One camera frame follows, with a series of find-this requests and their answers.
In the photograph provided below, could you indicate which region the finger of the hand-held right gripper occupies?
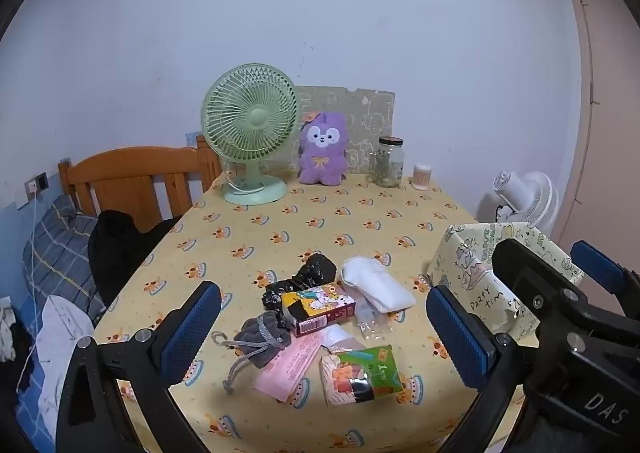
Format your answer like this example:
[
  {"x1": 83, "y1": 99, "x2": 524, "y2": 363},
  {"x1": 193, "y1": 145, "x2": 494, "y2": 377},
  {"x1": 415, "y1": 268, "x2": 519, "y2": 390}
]
[
  {"x1": 491, "y1": 238, "x2": 608, "y2": 365},
  {"x1": 570, "y1": 240, "x2": 640, "y2": 319}
]

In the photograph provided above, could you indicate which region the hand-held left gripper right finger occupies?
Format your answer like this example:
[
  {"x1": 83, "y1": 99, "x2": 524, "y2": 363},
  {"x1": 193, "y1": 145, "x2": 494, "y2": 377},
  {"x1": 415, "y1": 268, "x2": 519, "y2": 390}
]
[{"x1": 425, "y1": 284, "x2": 538, "y2": 453}]

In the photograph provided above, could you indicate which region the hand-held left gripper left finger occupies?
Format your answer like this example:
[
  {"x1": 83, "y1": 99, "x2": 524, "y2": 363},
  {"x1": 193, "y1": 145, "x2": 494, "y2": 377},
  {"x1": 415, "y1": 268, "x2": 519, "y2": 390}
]
[{"x1": 55, "y1": 280, "x2": 223, "y2": 453}]

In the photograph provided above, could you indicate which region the cartoon print storage box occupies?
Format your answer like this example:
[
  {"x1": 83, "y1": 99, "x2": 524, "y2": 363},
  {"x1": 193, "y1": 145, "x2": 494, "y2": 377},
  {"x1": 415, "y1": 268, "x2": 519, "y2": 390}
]
[{"x1": 427, "y1": 222, "x2": 585, "y2": 334}]

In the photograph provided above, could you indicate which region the grey drawstring pouch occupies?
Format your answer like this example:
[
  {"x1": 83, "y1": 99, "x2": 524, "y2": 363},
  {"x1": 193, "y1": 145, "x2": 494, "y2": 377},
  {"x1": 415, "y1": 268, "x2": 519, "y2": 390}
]
[{"x1": 211, "y1": 310, "x2": 292, "y2": 394}]

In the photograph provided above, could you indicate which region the pink packet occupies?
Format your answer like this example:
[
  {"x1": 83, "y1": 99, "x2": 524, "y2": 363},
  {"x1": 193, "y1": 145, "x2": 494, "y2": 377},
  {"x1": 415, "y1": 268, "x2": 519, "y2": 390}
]
[{"x1": 254, "y1": 324, "x2": 368, "y2": 403}]

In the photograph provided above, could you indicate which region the green tissue packet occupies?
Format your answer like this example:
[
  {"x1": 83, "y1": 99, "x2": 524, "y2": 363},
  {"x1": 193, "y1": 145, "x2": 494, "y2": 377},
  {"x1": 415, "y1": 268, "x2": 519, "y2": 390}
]
[{"x1": 320, "y1": 344, "x2": 402, "y2": 408}]

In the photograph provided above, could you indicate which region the white standing fan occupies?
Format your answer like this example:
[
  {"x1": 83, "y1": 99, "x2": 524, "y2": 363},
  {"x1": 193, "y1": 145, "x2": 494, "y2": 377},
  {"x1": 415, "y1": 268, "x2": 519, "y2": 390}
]
[{"x1": 477, "y1": 170, "x2": 561, "y2": 239}]

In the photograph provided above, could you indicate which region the clear plastic bag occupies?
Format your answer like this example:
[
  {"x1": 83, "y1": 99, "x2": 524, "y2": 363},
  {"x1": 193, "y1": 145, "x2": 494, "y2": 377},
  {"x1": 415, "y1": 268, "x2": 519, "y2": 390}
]
[{"x1": 345, "y1": 283, "x2": 396, "y2": 341}]

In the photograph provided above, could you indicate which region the white folded cloth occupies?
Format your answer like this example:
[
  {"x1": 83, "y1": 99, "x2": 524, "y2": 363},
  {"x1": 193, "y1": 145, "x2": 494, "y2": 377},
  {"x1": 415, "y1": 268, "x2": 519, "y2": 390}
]
[{"x1": 341, "y1": 255, "x2": 417, "y2": 311}]

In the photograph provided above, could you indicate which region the colourful cartoon carton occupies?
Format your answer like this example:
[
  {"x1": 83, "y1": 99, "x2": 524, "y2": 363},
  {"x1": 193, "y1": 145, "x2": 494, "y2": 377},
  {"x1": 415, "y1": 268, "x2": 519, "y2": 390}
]
[{"x1": 280, "y1": 283, "x2": 357, "y2": 338}]

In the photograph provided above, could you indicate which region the black lace cloth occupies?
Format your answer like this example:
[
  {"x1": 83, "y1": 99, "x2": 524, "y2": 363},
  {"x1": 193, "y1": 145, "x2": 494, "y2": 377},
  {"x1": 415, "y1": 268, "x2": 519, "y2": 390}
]
[{"x1": 261, "y1": 254, "x2": 337, "y2": 312}]

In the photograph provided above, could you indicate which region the white cloth on bed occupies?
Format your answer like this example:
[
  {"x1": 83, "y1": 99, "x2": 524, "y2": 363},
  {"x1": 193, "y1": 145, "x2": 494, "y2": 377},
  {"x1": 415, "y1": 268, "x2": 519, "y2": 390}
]
[{"x1": 37, "y1": 295, "x2": 96, "y2": 429}]

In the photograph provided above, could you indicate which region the beige door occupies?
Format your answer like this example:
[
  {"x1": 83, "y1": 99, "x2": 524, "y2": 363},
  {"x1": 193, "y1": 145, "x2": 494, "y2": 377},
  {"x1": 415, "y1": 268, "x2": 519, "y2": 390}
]
[{"x1": 561, "y1": 0, "x2": 640, "y2": 274}]

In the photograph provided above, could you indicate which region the small frosted candle cup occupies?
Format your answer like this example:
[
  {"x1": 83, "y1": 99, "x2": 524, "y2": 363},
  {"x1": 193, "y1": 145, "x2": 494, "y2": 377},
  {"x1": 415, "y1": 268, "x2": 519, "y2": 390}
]
[{"x1": 411, "y1": 163, "x2": 433, "y2": 191}]

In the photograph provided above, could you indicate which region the blue plaid pillow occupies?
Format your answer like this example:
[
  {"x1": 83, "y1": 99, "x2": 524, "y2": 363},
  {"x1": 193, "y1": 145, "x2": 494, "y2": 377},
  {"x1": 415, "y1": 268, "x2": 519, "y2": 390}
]
[{"x1": 22, "y1": 195, "x2": 108, "y2": 329}]

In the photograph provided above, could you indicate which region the yellow printed tablecloth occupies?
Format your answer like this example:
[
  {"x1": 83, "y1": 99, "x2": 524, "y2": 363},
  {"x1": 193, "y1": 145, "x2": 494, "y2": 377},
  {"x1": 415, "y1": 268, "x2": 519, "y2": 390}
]
[{"x1": 92, "y1": 173, "x2": 526, "y2": 453}]

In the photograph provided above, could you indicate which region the glass jar with dark lid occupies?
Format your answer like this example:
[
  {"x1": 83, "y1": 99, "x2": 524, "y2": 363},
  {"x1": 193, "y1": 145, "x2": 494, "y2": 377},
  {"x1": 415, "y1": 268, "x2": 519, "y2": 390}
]
[{"x1": 369, "y1": 136, "x2": 405, "y2": 188}]

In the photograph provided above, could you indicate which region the purple plush toy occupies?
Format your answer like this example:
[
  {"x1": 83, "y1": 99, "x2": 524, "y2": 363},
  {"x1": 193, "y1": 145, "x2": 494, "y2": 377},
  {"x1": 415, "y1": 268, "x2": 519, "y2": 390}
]
[{"x1": 298, "y1": 112, "x2": 349, "y2": 186}]

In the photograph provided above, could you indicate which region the green desk fan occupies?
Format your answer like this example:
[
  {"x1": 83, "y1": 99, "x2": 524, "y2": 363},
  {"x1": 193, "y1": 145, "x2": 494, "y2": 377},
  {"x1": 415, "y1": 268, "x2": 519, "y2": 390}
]
[{"x1": 201, "y1": 64, "x2": 299, "y2": 206}]

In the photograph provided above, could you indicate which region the patterned beige board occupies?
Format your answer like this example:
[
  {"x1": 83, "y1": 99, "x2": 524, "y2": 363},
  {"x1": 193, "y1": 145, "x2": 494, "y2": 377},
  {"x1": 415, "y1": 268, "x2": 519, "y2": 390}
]
[{"x1": 295, "y1": 85, "x2": 396, "y2": 176}]

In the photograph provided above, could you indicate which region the white charging cable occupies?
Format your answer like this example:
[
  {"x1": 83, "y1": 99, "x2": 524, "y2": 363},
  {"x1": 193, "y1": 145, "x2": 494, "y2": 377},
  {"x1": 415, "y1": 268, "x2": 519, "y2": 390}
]
[{"x1": 17, "y1": 193, "x2": 41, "y2": 391}]

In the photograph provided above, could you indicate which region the wall socket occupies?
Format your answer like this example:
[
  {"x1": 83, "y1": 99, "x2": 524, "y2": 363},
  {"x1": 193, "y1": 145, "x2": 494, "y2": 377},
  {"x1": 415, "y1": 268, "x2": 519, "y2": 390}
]
[{"x1": 25, "y1": 172, "x2": 49, "y2": 198}]

